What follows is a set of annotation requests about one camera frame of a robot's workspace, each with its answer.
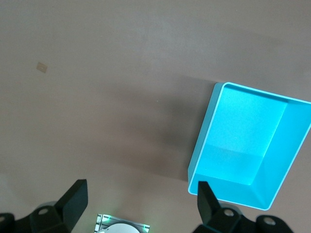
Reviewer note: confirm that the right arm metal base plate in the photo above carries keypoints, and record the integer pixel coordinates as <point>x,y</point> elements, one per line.
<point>100,219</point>

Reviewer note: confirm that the brown tape square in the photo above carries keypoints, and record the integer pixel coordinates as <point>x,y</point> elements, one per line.
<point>42,67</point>

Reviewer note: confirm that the teal plastic bin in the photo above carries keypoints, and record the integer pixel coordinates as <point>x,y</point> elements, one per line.
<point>243,136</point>

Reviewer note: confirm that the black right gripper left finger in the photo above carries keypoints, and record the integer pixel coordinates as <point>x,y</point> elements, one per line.
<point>70,204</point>

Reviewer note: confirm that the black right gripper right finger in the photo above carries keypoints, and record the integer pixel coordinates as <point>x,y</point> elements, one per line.
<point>206,206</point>

